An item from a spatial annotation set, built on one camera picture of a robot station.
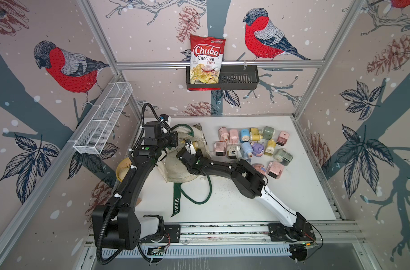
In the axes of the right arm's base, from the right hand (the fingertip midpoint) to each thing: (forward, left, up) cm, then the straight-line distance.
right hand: (191, 151), depth 100 cm
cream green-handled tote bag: (-12, +9, -1) cm, 15 cm away
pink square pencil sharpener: (+10, -56, +3) cm, 57 cm away
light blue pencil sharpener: (-1, -32, +5) cm, 33 cm away
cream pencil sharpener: (-2, -25, +4) cm, 26 cm away
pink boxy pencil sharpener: (-12, -47, +3) cm, 49 cm away
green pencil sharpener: (+13, -48, +4) cm, 50 cm away
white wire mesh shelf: (-1, +39, +30) cm, 50 cm away
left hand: (-2, +3, +23) cm, 23 cm away
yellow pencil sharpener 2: (-4, -2, +11) cm, 11 cm away
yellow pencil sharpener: (0, -46, +4) cm, 46 cm away
